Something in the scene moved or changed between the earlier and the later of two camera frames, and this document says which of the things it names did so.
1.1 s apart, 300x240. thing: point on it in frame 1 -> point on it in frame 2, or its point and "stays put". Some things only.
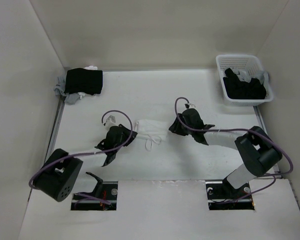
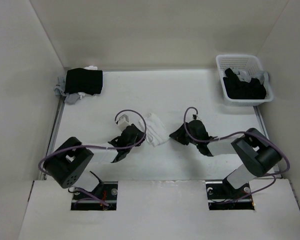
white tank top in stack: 91,67 stays put
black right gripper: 175,128 -> 178,135
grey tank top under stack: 59,89 stays put
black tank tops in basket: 235,88 stays put
